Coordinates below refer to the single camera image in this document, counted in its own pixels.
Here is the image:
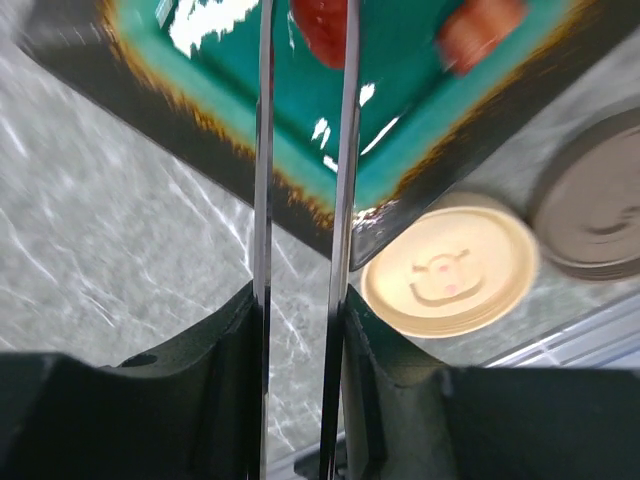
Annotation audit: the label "small orange food pieces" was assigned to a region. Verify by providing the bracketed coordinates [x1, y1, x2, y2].
[436, 0, 527, 75]

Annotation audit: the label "teal square ceramic plate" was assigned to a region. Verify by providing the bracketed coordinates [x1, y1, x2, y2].
[16, 1, 639, 269]

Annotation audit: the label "aluminium rail frame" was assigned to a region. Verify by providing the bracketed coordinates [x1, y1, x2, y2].
[264, 294, 640, 480]

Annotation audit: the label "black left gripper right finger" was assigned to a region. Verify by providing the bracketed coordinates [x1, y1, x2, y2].
[342, 285, 640, 480]

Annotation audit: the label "red sausage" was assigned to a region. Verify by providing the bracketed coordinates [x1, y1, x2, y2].
[290, 0, 347, 70]

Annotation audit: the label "brown round lid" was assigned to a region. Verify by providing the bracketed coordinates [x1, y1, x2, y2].
[528, 106, 639, 282]

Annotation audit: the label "steel serving tongs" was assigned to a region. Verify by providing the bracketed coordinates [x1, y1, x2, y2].
[250, 1, 360, 479]

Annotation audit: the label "cream round lid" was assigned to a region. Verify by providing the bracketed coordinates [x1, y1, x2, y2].
[361, 192, 540, 339]

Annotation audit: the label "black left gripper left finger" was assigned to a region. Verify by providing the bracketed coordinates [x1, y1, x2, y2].
[1, 286, 262, 479]

